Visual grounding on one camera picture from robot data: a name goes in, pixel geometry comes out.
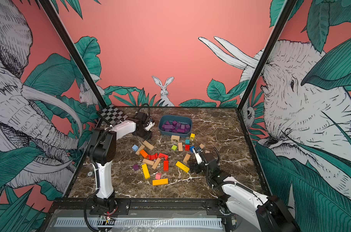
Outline teal plastic storage bin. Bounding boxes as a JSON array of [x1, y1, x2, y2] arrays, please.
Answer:
[[158, 115, 193, 138]]

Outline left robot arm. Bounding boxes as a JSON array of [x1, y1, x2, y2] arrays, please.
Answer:
[[86, 111, 154, 216]]

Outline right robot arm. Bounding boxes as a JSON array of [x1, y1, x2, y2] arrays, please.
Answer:
[[190, 146, 301, 232]]

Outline natural wood block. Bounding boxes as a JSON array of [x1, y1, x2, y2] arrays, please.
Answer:
[[183, 154, 191, 164]]

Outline long natural wood brick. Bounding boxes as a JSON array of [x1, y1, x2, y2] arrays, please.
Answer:
[[142, 140, 154, 150]]

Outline purple long brick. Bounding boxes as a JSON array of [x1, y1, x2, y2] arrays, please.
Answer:
[[162, 124, 174, 130]]

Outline black white chessboard box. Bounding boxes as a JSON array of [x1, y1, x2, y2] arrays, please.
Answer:
[[98, 104, 128, 126]]

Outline natural wood upright plank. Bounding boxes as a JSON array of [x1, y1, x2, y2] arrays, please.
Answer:
[[136, 145, 145, 155]]

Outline yellow tilted long brick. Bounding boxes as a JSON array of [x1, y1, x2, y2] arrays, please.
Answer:
[[176, 161, 190, 173]]

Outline light blue cube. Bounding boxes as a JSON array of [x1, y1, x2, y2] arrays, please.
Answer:
[[132, 145, 138, 152]]

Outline orange rectangular brick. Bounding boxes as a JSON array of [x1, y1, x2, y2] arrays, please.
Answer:
[[140, 149, 149, 159]]

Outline natural wood arch brick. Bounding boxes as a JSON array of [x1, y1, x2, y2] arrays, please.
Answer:
[[171, 135, 180, 142]]

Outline natural wood plank brick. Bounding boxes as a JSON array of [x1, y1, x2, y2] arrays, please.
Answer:
[[178, 142, 183, 152]]

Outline lime green cube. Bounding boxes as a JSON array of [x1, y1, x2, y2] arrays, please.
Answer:
[[171, 145, 178, 151]]

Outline red curved brick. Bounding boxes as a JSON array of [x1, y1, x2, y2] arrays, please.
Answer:
[[148, 153, 158, 160]]

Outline red arch brick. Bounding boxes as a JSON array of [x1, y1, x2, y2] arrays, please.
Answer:
[[158, 153, 169, 160]]

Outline red rectangular brick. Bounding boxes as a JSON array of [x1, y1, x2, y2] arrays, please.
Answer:
[[163, 160, 169, 172]]

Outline natural wood front plank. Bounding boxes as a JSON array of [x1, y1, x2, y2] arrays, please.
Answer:
[[142, 159, 155, 166]]

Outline orange long flat brick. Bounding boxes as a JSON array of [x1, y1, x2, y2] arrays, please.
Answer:
[[152, 178, 169, 186]]

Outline purple front cube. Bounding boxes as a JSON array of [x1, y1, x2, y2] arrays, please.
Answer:
[[133, 164, 139, 171]]

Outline pink small brick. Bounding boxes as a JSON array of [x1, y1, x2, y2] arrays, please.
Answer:
[[155, 173, 161, 180]]

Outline black frame post left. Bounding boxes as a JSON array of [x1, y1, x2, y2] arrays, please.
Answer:
[[39, 0, 107, 108]]

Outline black frame post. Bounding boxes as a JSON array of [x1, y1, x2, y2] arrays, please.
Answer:
[[39, 0, 107, 108], [237, 0, 297, 113]]

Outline black frame post right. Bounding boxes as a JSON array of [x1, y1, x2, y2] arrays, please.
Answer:
[[237, 0, 297, 113]]

